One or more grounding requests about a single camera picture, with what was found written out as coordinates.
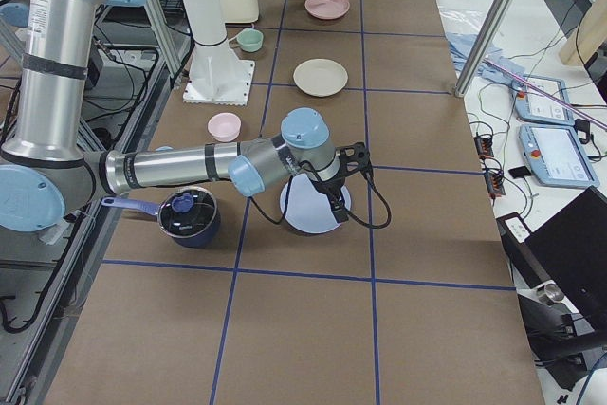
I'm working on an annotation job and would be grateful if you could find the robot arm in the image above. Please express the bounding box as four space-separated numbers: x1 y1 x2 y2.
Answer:
1 0 348 232

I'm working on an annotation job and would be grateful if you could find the cream plate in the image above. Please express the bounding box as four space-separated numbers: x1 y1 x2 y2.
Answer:
293 58 348 97

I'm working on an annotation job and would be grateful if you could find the dark blue pot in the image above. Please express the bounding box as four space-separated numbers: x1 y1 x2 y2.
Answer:
101 186 221 249

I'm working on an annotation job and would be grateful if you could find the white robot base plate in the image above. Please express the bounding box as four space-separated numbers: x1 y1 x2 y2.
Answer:
183 57 255 106

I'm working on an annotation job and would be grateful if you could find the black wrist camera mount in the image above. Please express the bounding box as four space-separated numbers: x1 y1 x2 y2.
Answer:
336 142 374 179

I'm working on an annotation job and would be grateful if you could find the black laptop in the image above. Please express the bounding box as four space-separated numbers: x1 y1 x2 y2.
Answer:
497 187 606 326

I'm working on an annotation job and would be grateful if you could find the lower teach pendant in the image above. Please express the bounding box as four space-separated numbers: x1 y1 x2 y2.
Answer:
518 123 600 189

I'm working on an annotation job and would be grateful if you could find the pink bowl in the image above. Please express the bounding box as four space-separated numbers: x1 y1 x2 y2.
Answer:
207 112 242 142

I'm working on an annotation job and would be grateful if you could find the blue plate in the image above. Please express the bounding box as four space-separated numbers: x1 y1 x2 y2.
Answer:
279 174 340 234

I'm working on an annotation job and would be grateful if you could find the teach pendant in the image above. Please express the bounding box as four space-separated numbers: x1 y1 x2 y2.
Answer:
510 75 575 126
518 123 600 189

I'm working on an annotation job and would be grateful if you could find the aluminium frame post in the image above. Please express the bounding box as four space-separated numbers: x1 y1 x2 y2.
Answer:
453 0 513 98

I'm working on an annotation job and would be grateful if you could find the green cup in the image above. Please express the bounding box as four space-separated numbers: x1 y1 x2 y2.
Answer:
230 28 264 53

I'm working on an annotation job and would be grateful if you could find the upper teach pendant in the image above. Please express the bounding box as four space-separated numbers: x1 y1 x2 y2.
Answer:
510 75 575 126

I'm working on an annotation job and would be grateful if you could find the pink plate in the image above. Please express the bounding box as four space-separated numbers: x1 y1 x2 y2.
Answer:
304 0 350 20

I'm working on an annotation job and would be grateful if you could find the light blue cloth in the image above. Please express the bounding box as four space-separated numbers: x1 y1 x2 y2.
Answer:
446 32 524 85

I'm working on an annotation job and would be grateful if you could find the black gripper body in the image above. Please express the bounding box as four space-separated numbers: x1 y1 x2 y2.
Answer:
314 178 345 204

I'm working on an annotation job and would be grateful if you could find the black camera cable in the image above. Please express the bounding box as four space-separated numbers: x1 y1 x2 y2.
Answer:
246 160 393 230

